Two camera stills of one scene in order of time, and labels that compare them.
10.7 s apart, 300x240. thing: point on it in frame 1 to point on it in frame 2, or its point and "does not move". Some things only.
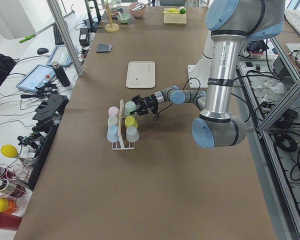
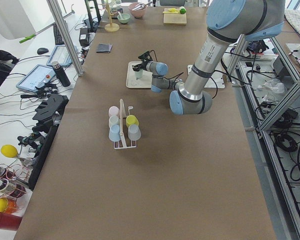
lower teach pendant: x=38 y=75 does not move
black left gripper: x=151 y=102 to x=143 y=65
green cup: x=130 y=106 to x=138 y=74
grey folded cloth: x=105 y=48 does not move
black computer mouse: x=42 y=50 does not move
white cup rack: x=121 y=104 does not move
